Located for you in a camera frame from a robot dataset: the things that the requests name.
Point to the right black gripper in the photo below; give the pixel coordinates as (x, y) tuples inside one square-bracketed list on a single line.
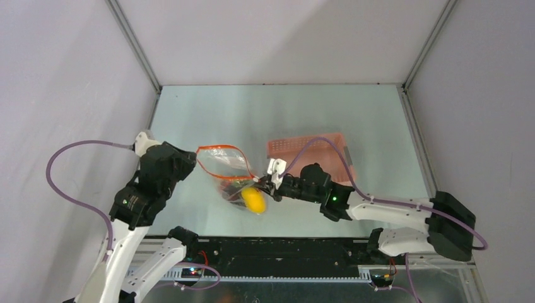
[(272, 188)]

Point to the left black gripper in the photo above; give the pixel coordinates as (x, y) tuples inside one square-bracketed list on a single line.
[(188, 159)]

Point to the yellow mango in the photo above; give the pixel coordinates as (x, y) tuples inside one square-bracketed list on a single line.
[(254, 200)]

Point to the clear zip bag orange zipper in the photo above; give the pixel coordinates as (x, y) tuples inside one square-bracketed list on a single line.
[(228, 166)]

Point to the pink plastic basket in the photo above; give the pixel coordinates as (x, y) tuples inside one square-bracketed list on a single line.
[(335, 160)]

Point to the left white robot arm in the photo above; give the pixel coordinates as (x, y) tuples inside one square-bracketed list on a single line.
[(133, 212)]

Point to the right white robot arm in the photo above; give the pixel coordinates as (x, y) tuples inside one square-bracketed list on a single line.
[(441, 224)]

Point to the left green circuit board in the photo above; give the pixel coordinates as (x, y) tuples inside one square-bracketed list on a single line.
[(192, 273)]

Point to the green circuit board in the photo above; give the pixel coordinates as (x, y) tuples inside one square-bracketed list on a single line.
[(382, 281), (192, 273)]

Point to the right green circuit board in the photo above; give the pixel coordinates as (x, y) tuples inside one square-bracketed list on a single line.
[(382, 281)]

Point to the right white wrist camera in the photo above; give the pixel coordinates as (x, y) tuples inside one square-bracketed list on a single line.
[(276, 170)]

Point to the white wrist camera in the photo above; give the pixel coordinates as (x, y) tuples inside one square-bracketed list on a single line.
[(143, 141), (276, 170)]

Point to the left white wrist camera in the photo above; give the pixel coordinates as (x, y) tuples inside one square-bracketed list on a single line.
[(143, 141)]

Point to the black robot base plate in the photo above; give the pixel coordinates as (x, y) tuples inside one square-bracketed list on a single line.
[(271, 254)]

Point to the grey slotted cable duct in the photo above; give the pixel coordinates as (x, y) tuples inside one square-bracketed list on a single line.
[(285, 275)]

